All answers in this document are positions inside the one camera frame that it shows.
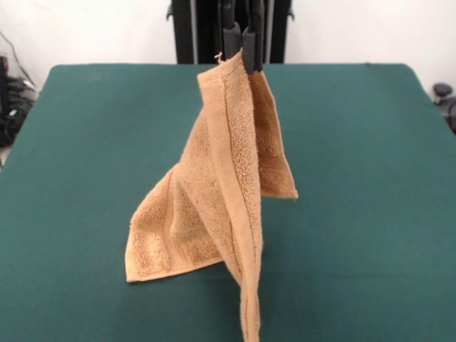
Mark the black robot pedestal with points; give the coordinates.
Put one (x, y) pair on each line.
(185, 35)

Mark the black round chair part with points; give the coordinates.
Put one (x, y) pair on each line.
(443, 90)

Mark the black case with red mark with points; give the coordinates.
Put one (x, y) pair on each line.
(3, 82)

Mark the tan terry towel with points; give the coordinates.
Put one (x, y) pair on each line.
(221, 178)

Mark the black bag pile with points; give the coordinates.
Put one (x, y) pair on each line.
(18, 107)

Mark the dark green table cloth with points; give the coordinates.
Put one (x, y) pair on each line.
(71, 178)

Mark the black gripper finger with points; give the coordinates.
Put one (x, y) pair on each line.
(253, 53)
(232, 41)

